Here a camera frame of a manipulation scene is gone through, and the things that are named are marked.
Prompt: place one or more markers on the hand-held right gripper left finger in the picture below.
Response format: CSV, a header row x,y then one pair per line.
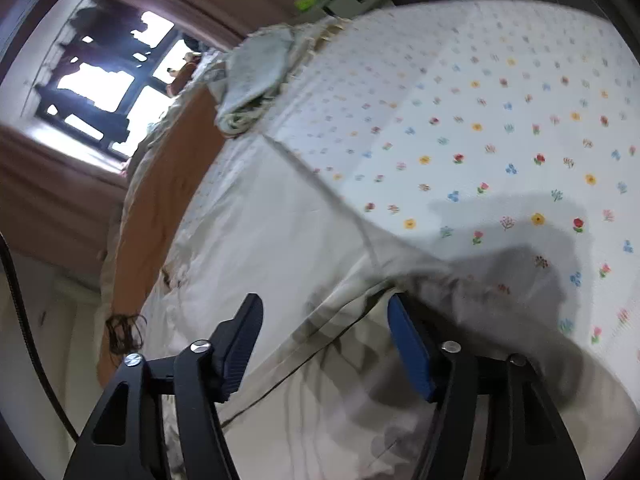
x,y
240,350

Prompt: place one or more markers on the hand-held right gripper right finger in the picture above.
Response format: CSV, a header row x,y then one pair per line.
x,y
410,350

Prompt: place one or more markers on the beige coat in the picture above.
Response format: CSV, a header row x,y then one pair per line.
x,y
280,260

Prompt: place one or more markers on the orange blanket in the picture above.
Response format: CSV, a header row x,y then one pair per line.
x,y
160,200

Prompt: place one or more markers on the pink curtain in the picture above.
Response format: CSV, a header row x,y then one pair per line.
x,y
55,200
215,5

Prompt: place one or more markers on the bed with floral sheet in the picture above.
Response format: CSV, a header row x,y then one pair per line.
x,y
500,110

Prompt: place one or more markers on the orange plush toy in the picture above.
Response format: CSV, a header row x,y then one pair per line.
x,y
182,77

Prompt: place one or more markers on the crumpled white cloth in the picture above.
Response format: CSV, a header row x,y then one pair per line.
x,y
255,70

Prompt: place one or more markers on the green item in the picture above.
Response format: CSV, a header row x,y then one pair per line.
x,y
306,1

